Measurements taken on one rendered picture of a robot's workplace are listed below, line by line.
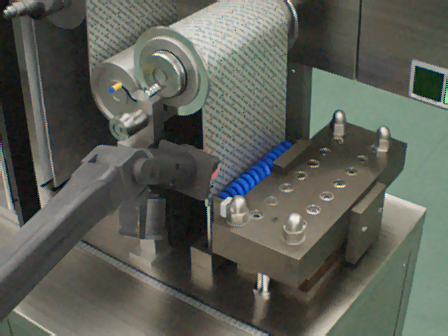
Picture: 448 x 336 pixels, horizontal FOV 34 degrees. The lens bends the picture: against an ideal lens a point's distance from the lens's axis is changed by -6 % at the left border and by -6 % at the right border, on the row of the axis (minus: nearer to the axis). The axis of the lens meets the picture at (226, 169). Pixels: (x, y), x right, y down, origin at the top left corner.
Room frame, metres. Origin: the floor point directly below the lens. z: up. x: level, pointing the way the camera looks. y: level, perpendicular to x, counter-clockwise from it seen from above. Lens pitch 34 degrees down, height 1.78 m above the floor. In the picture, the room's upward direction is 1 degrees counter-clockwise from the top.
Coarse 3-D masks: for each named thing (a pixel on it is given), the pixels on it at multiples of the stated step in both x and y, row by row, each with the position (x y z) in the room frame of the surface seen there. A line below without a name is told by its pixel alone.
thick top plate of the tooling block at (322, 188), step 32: (352, 128) 1.25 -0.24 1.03; (320, 160) 1.14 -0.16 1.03; (352, 160) 1.14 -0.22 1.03; (384, 160) 1.14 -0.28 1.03; (256, 192) 1.05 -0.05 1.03; (288, 192) 1.05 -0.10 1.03; (320, 192) 1.04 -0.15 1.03; (352, 192) 1.04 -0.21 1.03; (224, 224) 0.96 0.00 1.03; (256, 224) 0.96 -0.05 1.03; (320, 224) 0.96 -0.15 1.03; (224, 256) 0.95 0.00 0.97; (256, 256) 0.92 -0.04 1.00; (288, 256) 0.88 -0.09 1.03; (320, 256) 0.93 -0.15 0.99
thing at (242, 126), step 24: (264, 72) 1.15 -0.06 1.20; (240, 96) 1.10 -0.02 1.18; (264, 96) 1.15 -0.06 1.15; (216, 120) 1.04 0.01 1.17; (240, 120) 1.10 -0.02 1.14; (264, 120) 1.16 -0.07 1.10; (216, 144) 1.04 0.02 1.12; (240, 144) 1.10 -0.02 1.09; (264, 144) 1.16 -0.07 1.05; (240, 168) 1.10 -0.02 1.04; (216, 192) 1.04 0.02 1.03
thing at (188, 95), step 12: (276, 0) 1.24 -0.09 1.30; (144, 48) 1.07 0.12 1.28; (156, 48) 1.06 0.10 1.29; (168, 48) 1.05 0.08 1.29; (180, 48) 1.03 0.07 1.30; (144, 60) 1.08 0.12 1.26; (192, 60) 1.02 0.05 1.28; (192, 72) 1.02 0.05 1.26; (192, 84) 1.02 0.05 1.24; (180, 96) 1.03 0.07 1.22; (192, 96) 1.02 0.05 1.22
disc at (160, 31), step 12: (144, 36) 1.08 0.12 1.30; (156, 36) 1.07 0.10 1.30; (168, 36) 1.05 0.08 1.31; (180, 36) 1.04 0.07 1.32; (192, 48) 1.03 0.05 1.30; (204, 60) 1.02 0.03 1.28; (204, 72) 1.01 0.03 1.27; (144, 84) 1.08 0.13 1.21; (204, 84) 1.01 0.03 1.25; (204, 96) 1.01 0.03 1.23; (168, 108) 1.06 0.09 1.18; (180, 108) 1.04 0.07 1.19; (192, 108) 1.03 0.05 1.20
